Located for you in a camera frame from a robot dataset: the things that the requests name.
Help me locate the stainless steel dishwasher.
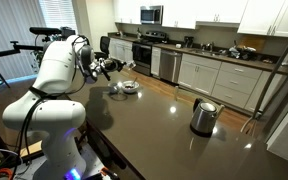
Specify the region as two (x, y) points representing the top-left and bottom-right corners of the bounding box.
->
(159, 50), (182, 83)

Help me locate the kitchen sink faucet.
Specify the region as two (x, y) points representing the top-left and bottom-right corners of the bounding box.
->
(200, 42), (214, 52)

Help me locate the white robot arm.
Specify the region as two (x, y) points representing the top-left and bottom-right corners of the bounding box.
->
(2, 35), (124, 180)

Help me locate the black and steel stove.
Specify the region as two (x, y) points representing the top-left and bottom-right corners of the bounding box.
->
(132, 30), (168, 76)

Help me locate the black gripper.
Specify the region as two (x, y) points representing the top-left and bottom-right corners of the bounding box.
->
(96, 58), (125, 81)

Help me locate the black coffee maker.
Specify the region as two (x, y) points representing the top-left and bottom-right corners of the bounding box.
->
(184, 36), (194, 48)

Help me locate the white bowl with spoon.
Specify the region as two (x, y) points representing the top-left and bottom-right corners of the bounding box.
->
(121, 79), (139, 94)

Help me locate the black office chair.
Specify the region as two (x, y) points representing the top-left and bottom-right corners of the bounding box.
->
(95, 36), (110, 59)

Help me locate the stainless steel electric kettle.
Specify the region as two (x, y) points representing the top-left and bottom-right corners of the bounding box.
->
(190, 98), (225, 137)

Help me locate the black camera on tripod arm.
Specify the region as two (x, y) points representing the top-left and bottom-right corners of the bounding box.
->
(0, 27), (76, 57)

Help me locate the stainless steel microwave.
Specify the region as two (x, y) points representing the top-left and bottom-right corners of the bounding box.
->
(140, 5), (163, 25)

